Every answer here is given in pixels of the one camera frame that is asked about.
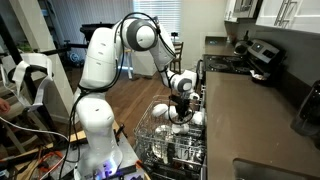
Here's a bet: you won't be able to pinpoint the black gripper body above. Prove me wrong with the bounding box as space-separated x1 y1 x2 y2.
169 93 193 119

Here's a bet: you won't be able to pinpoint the white ceramic mug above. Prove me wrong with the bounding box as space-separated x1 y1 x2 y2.
171 123 191 135

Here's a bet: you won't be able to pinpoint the metal robot base platform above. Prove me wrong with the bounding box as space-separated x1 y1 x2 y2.
61 131 149 180

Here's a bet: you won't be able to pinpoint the white plates in dishwasher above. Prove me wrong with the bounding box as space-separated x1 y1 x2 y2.
151 103 169 118

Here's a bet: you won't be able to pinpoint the dishwasher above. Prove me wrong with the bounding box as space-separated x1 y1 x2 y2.
136 159 208 180

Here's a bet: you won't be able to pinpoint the person's hand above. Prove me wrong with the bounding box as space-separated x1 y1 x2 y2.
0 97 12 116

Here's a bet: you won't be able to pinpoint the wooden chair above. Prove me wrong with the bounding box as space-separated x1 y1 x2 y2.
167 41 185 75

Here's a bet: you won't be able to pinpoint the white drawer unit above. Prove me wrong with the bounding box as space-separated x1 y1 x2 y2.
131 49 158 77

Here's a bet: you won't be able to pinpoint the black kitchen stove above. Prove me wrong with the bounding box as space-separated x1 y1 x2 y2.
199 38 287 88

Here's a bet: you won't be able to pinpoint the wooden desk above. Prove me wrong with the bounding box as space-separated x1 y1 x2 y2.
122 47 134 81

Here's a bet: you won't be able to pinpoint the dark dish with scraps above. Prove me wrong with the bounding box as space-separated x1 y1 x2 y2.
249 69 272 84

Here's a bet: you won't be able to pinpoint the window blinds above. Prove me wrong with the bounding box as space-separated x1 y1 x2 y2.
132 0 183 34

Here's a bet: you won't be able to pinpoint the kitchen sink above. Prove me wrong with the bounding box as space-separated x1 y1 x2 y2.
232 157 320 180

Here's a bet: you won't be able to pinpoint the wooden board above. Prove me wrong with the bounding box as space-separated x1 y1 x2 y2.
66 120 121 145

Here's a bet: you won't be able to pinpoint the black desktop machine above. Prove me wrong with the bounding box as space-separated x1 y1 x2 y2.
79 22 116 43

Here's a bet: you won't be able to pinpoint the steel microwave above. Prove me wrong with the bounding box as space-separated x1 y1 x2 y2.
232 0 264 20

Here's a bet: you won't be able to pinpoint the dark glass pitcher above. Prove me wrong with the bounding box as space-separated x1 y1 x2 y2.
289 79 320 141

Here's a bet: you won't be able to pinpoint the white slanted beam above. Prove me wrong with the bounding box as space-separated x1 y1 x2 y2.
9 0 75 116

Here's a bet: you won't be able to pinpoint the wire dishwasher rack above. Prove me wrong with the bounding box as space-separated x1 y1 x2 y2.
133 94 208 174

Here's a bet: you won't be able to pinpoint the black camera on tripod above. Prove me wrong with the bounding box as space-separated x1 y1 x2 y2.
170 31 180 43

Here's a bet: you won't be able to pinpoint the narrow white wall cabinet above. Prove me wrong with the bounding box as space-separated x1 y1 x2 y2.
223 0 238 24

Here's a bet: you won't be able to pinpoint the orange cable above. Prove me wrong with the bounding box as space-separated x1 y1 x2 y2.
34 150 66 173

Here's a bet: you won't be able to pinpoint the white cabinet with bar handles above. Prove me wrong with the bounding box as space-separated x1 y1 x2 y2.
255 0 320 35

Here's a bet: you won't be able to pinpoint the white cable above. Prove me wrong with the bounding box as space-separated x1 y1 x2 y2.
0 115 71 144

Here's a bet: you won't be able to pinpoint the black stand with white straps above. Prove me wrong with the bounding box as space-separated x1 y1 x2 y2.
0 52 56 113

